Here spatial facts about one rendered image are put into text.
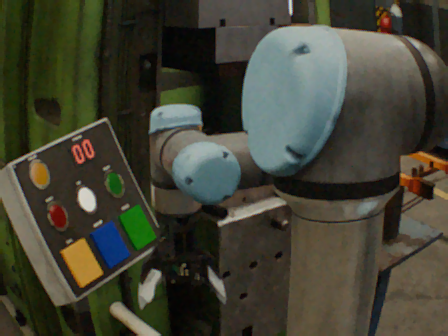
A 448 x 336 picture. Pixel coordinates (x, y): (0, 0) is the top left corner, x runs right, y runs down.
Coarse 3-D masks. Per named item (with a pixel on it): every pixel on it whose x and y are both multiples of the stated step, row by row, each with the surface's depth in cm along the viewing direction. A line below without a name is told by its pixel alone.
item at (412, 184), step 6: (402, 174) 162; (402, 180) 160; (408, 180) 158; (414, 180) 156; (420, 180) 154; (426, 180) 154; (408, 186) 157; (414, 186) 157; (420, 186) 154; (426, 186) 152; (432, 186) 150; (414, 192) 156; (420, 192) 155; (426, 192) 153; (432, 192) 151; (426, 198) 152; (432, 198) 152
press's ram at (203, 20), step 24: (168, 0) 145; (192, 0) 137; (216, 0) 138; (240, 0) 143; (264, 0) 147; (288, 0) 152; (168, 24) 147; (192, 24) 139; (216, 24) 140; (240, 24) 145; (264, 24) 150; (288, 24) 155
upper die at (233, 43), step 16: (176, 32) 154; (192, 32) 148; (208, 32) 143; (224, 32) 142; (240, 32) 145; (256, 32) 149; (176, 48) 155; (192, 48) 149; (208, 48) 145; (224, 48) 144; (240, 48) 147
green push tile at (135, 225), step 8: (136, 208) 123; (120, 216) 118; (128, 216) 120; (136, 216) 122; (144, 216) 124; (120, 224) 118; (128, 224) 119; (136, 224) 121; (144, 224) 123; (128, 232) 118; (136, 232) 120; (144, 232) 122; (152, 232) 124; (136, 240) 119; (144, 240) 121; (152, 240) 123; (136, 248) 118
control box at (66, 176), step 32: (96, 128) 122; (32, 160) 103; (64, 160) 111; (96, 160) 119; (0, 192) 101; (32, 192) 100; (64, 192) 108; (96, 192) 116; (128, 192) 124; (32, 224) 98; (96, 224) 112; (32, 256) 102; (96, 256) 109; (64, 288) 99
